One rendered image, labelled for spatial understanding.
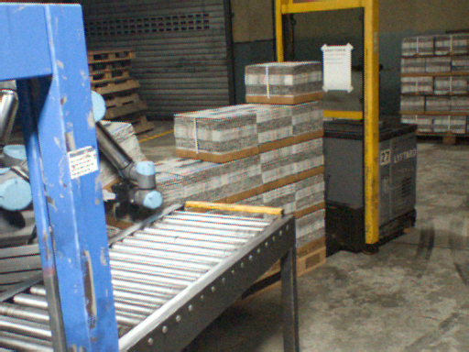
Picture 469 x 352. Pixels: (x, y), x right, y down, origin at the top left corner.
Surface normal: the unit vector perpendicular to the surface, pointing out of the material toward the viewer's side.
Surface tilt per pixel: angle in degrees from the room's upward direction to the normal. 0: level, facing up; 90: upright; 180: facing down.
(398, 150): 90
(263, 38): 90
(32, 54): 90
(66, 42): 90
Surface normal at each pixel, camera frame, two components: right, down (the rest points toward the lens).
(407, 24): -0.45, 0.24
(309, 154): 0.72, 0.12
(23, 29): 0.89, 0.06
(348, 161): -0.70, 0.21
